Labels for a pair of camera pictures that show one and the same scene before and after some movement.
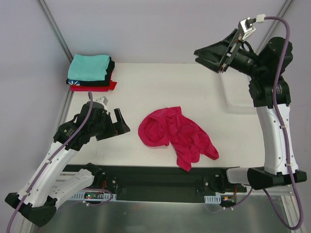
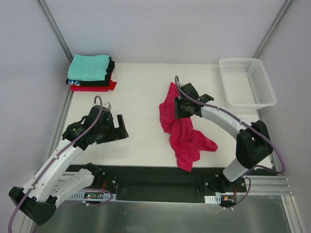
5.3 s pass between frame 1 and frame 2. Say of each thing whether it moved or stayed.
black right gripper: moved
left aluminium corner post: stayed
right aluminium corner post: stayed
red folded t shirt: stayed
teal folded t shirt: stayed
